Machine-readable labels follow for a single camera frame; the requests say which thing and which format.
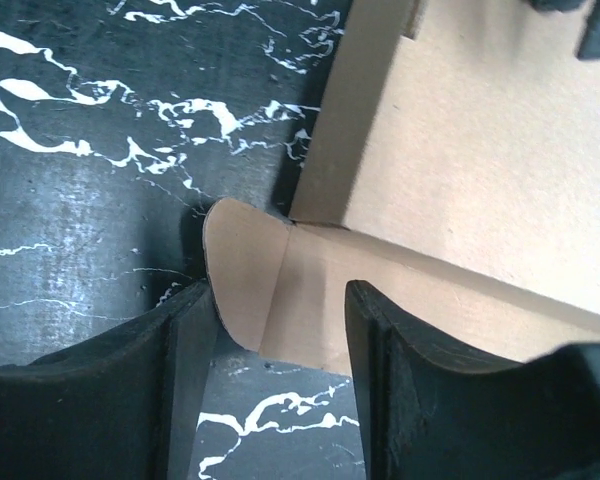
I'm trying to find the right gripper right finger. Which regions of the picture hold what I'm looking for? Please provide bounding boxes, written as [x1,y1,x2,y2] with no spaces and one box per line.
[344,280,600,479]

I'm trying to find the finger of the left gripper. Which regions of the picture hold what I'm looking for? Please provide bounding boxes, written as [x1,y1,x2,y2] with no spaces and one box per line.
[528,0,600,60]

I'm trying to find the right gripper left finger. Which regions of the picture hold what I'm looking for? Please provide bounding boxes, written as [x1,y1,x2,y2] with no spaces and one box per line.
[0,281,218,479]

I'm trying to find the large cardboard box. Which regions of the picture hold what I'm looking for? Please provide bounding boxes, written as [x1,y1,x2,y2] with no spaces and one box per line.
[203,1,600,374]

